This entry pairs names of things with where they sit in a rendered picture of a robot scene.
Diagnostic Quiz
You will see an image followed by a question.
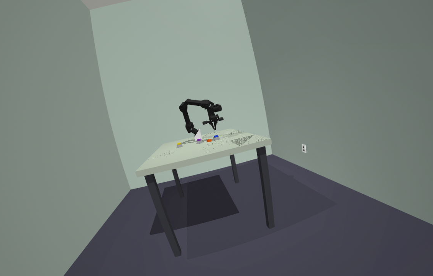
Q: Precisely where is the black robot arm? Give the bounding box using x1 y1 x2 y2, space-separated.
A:
179 99 222 135

